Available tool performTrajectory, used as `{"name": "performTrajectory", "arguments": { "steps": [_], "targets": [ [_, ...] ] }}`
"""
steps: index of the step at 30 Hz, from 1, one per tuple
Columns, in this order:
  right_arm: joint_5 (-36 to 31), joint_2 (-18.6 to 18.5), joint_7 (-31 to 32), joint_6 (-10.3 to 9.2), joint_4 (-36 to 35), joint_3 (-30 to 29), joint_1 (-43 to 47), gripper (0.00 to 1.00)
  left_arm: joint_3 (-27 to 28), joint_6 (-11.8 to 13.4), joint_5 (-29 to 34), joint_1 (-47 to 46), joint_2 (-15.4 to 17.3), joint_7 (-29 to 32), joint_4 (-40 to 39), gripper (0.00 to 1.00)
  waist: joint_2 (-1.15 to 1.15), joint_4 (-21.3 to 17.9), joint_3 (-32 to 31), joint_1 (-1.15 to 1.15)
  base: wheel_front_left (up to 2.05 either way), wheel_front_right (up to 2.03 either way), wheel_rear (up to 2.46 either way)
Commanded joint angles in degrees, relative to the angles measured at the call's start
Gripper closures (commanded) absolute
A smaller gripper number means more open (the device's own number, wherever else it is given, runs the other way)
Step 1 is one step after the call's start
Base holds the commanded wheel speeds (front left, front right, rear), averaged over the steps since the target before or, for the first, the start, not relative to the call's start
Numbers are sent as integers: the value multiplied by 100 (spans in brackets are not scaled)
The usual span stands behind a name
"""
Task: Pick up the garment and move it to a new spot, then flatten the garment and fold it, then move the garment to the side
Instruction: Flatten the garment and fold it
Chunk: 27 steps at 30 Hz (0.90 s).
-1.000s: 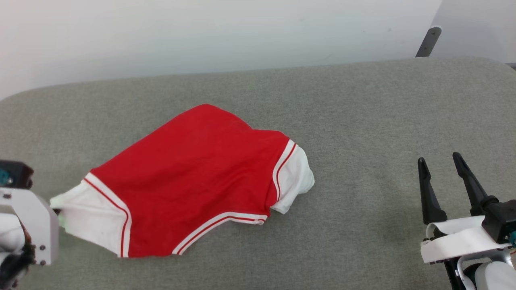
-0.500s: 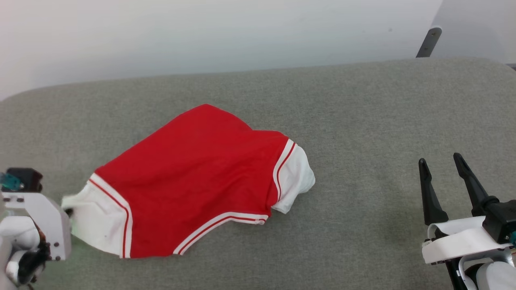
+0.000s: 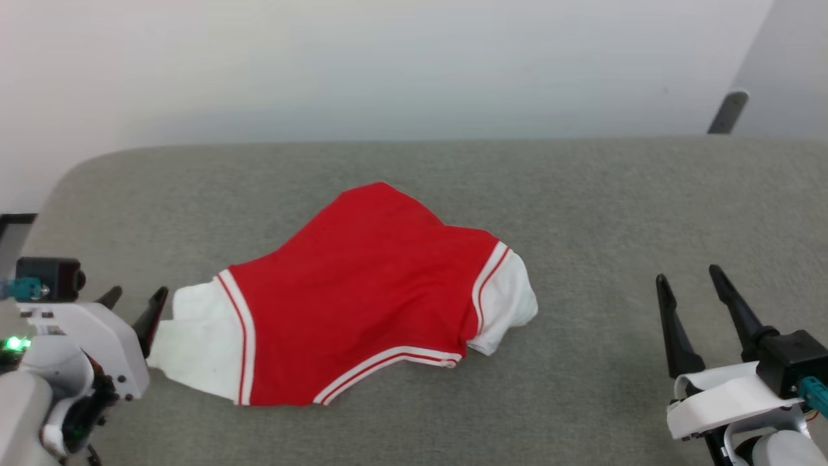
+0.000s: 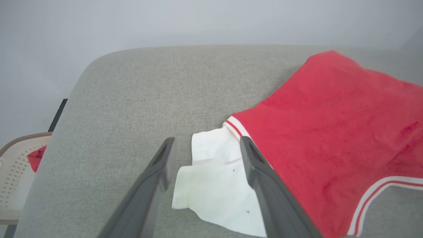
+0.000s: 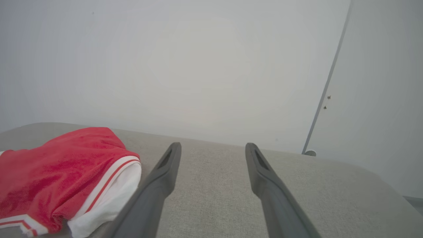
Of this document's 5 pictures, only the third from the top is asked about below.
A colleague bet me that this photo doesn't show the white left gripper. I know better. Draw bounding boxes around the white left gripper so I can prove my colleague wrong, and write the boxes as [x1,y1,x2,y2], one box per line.
[16,286,169,401]

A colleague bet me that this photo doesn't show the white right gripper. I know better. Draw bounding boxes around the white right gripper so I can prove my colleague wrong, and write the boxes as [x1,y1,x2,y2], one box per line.
[655,264,807,466]

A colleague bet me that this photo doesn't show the red and white shirt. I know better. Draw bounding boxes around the red and white shirt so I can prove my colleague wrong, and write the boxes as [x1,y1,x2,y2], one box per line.
[147,182,539,407]

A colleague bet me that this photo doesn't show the light grey panel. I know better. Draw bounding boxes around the light grey panel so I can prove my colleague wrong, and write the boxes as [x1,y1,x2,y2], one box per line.
[731,0,828,140]

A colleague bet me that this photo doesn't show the teal left camera cable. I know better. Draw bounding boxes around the teal left camera cable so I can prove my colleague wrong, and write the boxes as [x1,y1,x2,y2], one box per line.
[0,278,43,300]

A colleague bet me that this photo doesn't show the teal camera cable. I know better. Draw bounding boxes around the teal camera cable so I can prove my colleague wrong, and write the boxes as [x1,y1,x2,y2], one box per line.
[797,377,828,419]
[0,278,43,300]

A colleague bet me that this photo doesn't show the teal right camera cable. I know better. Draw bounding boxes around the teal right camera cable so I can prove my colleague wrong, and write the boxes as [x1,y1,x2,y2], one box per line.
[797,377,828,419]

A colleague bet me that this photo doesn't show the black frame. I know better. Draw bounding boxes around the black frame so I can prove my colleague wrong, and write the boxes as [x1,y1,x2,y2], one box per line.
[0,214,38,260]

